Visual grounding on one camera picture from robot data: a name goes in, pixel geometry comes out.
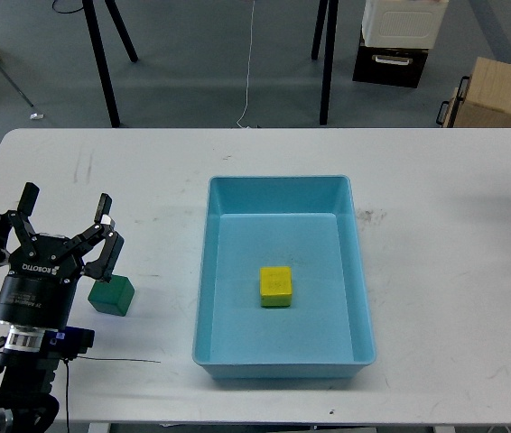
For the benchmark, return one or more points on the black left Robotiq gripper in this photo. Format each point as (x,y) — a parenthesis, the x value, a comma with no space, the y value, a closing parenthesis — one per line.
(39,284)

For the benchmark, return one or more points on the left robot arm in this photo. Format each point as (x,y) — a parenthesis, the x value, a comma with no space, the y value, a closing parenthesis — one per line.
(29,356)

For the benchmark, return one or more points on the black table leg left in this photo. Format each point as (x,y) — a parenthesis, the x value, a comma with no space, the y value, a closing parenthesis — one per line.
(101,62)

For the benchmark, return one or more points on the black metal handle frame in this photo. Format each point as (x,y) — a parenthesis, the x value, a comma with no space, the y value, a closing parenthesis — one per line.
(447,114)

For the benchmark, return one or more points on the black angled leg right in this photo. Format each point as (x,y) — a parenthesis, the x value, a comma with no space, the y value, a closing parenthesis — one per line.
(318,29)

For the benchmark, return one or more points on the cardboard box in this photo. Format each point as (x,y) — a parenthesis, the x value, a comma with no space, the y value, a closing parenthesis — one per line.
(488,100)

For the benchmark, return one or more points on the black angled leg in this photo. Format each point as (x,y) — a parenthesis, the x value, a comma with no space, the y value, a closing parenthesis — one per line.
(318,29)
(122,30)

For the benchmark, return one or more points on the black drawer box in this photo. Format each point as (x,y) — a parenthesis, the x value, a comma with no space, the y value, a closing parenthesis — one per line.
(398,67)

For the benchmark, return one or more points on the blue plastic bin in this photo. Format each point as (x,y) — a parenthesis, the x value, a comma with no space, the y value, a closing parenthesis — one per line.
(309,224)

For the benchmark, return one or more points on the black table leg right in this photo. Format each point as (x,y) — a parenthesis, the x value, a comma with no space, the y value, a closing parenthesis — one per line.
(331,14)

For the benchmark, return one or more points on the white storage crate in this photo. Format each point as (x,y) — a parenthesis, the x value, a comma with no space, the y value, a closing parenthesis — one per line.
(402,24)

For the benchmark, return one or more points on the green cube block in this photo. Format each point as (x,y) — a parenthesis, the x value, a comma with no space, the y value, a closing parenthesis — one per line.
(113,297)

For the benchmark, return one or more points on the yellow cube block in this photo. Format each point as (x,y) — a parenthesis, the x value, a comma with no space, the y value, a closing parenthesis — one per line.
(275,286)

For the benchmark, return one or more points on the black angled leg left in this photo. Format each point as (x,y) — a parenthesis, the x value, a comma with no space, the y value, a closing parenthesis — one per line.
(122,30)

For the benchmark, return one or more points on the black table leg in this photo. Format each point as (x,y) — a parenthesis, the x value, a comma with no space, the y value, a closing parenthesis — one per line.
(331,14)
(101,62)

